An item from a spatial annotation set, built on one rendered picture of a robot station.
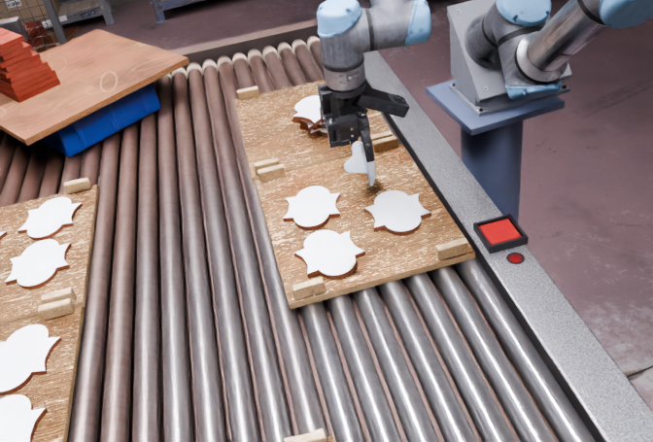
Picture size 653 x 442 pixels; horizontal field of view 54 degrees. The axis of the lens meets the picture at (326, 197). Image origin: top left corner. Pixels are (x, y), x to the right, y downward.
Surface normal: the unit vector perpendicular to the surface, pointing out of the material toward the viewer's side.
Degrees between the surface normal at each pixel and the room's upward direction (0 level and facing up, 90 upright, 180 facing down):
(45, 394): 0
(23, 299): 0
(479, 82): 45
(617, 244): 0
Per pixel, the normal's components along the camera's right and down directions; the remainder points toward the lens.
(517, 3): 0.07, -0.30
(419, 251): -0.14, -0.80
